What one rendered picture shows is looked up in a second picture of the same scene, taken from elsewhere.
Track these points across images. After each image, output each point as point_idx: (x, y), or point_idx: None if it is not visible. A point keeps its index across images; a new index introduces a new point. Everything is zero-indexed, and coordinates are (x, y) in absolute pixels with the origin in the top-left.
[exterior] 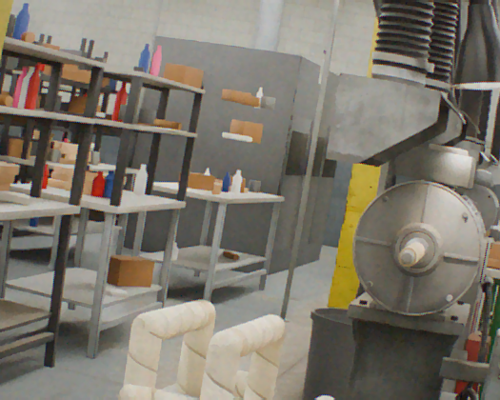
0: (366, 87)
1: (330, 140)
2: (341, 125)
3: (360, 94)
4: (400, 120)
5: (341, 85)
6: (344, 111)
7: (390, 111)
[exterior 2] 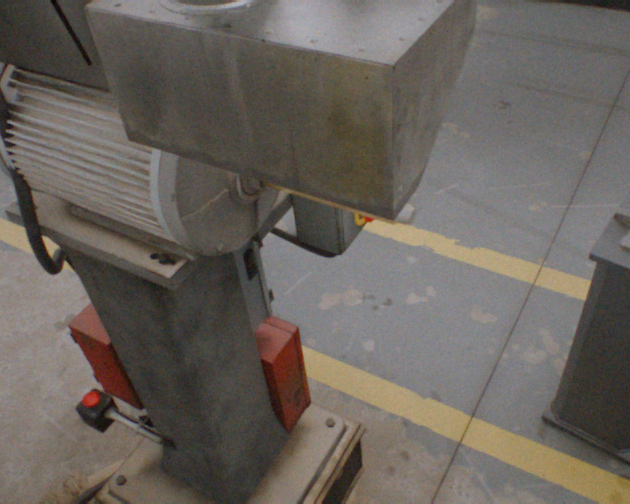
0: (419, 57)
1: (395, 190)
2: (402, 154)
3: (415, 78)
4: (449, 70)
5: (396, 88)
6: (403, 130)
7: (441, 69)
